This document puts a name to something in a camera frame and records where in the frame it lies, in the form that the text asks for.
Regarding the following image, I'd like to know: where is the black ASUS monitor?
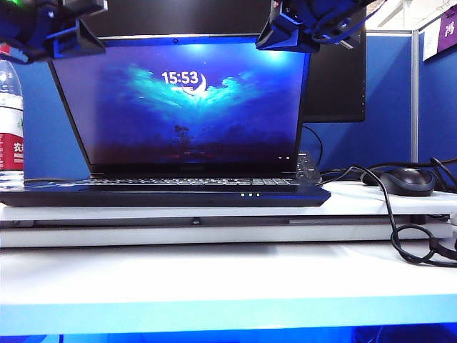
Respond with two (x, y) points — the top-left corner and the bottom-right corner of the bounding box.
(84, 0), (368, 124)

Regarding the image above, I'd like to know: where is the black Logitech mouse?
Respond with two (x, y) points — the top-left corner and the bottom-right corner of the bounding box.
(378, 167), (438, 198)

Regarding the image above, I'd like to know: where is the water bottle with red label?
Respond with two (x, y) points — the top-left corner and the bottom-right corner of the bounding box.
(0, 51), (26, 189)

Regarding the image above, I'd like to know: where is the black Logitech keyboard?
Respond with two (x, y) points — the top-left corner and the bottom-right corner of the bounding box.
(295, 150), (323, 184)

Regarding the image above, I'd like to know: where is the black monitor cable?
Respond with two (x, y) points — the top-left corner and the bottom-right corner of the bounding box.
(302, 125), (324, 173)

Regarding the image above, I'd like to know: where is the white paper sign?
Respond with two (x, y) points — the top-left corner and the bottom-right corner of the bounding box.
(422, 21), (442, 64)

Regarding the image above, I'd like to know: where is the black Hasee laptop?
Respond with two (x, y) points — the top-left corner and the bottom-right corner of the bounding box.
(0, 34), (332, 209)

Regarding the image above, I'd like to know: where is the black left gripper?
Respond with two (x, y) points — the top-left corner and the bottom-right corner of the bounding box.
(0, 0), (107, 66)

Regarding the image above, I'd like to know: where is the black looping cable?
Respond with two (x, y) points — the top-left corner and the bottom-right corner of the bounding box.
(319, 165), (457, 268)

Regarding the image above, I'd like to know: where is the silver partition post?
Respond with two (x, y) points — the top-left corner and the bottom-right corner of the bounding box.
(410, 29), (421, 164)

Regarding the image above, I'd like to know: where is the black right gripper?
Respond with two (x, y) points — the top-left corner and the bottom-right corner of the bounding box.
(256, 0), (368, 54)

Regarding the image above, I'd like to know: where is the blue partition panel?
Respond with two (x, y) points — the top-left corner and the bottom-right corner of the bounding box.
(417, 16), (457, 177)
(0, 29), (413, 180)

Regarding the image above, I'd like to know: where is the purple sign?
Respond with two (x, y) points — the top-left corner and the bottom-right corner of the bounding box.
(439, 9), (457, 55)

